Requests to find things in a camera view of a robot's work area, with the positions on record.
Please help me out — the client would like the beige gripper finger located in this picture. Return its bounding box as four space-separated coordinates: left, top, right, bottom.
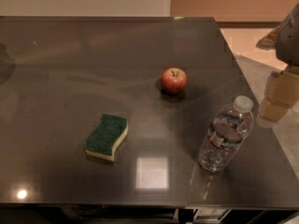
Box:
257 66 299 122
260 26 279 47

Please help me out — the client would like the clear plastic water bottle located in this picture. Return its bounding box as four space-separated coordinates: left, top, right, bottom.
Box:
197 95 254 173

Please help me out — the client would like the red apple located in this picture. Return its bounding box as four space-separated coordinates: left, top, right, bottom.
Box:
161 67 187 94

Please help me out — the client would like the green and yellow sponge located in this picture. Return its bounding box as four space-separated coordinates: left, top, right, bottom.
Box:
84 114 128 161

